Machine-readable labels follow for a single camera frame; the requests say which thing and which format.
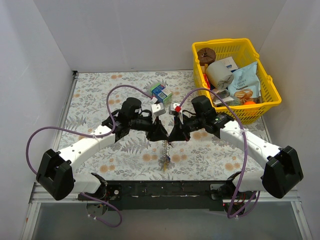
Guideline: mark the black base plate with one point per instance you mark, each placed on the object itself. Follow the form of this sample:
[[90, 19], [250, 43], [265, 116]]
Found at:
[[168, 194]]

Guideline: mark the cassava chips bag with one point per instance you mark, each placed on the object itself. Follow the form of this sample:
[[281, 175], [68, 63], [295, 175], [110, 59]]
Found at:
[[246, 85]]

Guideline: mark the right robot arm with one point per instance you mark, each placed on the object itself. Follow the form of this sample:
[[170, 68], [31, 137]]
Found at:
[[281, 169]]

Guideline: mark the yellow plastic basket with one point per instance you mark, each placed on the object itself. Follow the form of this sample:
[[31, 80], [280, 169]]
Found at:
[[243, 53]]

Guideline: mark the orange ball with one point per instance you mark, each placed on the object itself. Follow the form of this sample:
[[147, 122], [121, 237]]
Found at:
[[249, 103]]

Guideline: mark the clear plastic bag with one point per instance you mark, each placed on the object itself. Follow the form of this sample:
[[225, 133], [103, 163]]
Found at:
[[224, 94]]

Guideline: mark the aluminium rail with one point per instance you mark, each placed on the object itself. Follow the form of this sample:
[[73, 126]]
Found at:
[[166, 210]]

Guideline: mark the brown paper cup stack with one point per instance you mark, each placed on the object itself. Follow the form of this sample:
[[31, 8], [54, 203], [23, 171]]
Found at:
[[206, 56]]

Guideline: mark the green sponge pack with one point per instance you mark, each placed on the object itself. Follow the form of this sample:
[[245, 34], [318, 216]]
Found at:
[[161, 93]]

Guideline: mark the grey wrapped paper roll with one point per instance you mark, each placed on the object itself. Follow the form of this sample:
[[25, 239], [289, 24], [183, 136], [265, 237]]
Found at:
[[219, 75]]

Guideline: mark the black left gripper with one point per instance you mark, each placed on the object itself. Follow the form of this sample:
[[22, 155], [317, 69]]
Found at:
[[150, 129]]

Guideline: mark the white blue box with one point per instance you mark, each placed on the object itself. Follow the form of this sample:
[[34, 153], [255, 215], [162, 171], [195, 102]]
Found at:
[[230, 63]]

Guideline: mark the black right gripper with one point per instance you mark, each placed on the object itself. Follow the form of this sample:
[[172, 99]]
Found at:
[[182, 129]]

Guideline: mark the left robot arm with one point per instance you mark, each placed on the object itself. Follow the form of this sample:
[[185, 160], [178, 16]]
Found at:
[[57, 170]]

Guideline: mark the orange snack box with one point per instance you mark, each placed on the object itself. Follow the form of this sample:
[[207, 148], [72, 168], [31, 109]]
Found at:
[[206, 82]]

